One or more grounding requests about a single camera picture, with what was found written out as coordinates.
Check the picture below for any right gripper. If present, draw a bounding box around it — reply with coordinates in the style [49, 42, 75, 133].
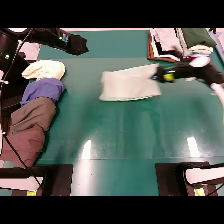
[154, 66, 177, 84]

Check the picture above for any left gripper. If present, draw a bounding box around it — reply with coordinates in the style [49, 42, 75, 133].
[67, 33, 90, 56]

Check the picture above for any light grey shirt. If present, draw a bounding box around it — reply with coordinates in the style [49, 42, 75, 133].
[98, 63, 163, 103]

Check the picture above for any brown folded garment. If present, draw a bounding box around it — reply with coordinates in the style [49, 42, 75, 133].
[147, 34, 181, 64]

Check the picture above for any cream folded garment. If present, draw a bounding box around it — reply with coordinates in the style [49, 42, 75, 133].
[187, 44, 214, 57]

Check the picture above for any dark green folded garment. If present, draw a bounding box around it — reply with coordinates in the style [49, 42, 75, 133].
[181, 28, 218, 48]

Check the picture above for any blue garment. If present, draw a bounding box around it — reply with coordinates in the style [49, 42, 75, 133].
[20, 77, 67, 106]

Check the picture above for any grey-brown garment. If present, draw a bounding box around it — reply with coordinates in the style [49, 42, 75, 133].
[9, 96, 58, 135]

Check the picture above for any maroon garment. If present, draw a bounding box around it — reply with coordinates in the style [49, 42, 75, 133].
[0, 124, 46, 169]

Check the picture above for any black cable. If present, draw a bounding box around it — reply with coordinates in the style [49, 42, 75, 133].
[0, 131, 43, 193]

